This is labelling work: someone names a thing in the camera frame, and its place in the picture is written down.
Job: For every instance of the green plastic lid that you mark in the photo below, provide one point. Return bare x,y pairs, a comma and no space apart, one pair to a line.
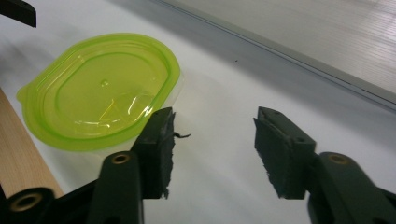
93,93

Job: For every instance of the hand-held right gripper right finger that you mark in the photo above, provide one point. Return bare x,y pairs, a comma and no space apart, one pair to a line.
280,155

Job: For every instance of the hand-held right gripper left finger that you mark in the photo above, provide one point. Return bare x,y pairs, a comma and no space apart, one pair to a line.
154,155

